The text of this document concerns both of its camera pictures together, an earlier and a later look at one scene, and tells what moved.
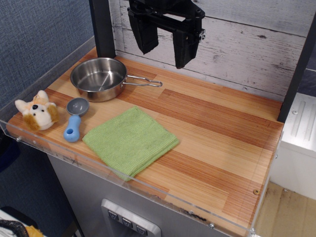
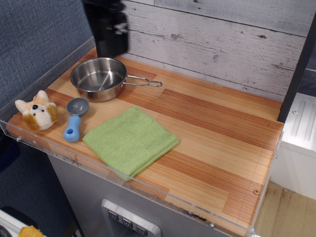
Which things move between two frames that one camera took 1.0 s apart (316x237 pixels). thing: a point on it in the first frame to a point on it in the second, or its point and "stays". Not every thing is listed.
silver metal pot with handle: (101, 79) stays
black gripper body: (153, 12) to (110, 24)
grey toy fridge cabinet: (85, 191) stays
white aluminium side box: (294, 167) stays
